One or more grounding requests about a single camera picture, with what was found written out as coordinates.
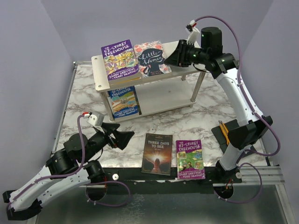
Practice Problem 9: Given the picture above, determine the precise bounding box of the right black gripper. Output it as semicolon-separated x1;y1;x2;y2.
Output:
164;40;208;68

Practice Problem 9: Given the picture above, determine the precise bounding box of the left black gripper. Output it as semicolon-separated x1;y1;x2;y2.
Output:
82;122;135;163

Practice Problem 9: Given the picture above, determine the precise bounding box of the Little Women dark book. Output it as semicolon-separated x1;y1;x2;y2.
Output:
133;40;172;78

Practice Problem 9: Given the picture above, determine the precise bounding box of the blue 91-Storey Treehouse book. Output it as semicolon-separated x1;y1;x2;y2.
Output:
108;86;142;119

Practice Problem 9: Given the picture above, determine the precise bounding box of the thin dark patterned book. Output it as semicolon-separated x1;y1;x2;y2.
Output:
141;133;173;175

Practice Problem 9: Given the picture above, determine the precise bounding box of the purple 117-Storey Treehouse book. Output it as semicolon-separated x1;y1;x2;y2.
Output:
176;140;206;180

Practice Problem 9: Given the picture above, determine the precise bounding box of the orange 130-Storey Treehouse book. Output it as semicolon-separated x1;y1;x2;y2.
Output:
108;77;141;85

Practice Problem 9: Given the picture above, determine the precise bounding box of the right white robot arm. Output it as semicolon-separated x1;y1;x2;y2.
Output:
164;25;273;182

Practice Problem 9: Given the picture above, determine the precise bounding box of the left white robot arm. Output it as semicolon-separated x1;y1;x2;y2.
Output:
2;123;135;221

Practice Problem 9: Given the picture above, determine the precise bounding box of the white two-tier wooden shelf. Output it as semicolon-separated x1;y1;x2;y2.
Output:
92;42;205;122

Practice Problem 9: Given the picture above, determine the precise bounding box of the yellow utility knife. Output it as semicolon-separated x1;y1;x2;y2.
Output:
218;120;230;146

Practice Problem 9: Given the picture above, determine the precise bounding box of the black notebook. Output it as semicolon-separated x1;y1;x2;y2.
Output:
211;119;239;153

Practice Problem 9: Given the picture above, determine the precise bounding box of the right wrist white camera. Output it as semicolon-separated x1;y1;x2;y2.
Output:
186;20;200;45

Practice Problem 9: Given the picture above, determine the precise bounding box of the wrist white camera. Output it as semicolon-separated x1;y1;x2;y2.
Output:
85;112;105;131
186;20;200;45

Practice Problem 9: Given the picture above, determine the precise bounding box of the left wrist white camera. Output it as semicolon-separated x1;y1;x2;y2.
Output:
85;112;105;131

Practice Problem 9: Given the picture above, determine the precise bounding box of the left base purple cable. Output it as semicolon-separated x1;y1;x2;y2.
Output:
85;181;131;207

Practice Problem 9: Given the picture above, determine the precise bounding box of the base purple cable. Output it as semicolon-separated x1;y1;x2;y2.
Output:
217;162;263;204
85;181;131;207

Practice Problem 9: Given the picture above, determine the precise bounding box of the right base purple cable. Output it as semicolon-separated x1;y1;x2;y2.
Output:
217;162;263;204

